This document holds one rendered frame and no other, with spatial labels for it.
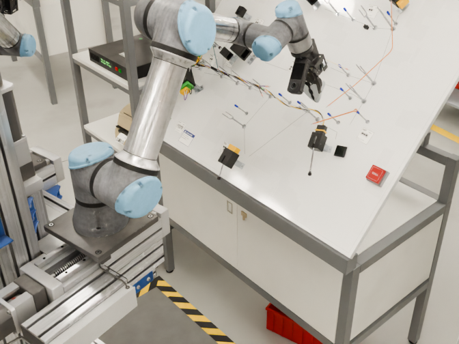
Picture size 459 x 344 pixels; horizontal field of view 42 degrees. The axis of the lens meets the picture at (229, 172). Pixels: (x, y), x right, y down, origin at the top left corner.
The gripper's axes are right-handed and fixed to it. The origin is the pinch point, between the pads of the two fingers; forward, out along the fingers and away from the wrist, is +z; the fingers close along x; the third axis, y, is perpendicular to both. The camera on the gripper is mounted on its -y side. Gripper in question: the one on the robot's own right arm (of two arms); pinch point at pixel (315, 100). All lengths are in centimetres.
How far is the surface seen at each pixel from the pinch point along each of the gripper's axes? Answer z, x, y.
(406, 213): 60, -18, 7
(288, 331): 116, 32, -35
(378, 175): 22.6, -21.3, -7.2
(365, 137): 20.2, -10.6, 5.8
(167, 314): 103, 87, -56
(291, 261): 56, 11, -30
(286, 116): 19.0, 23.8, 8.6
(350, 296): 57, -16, -35
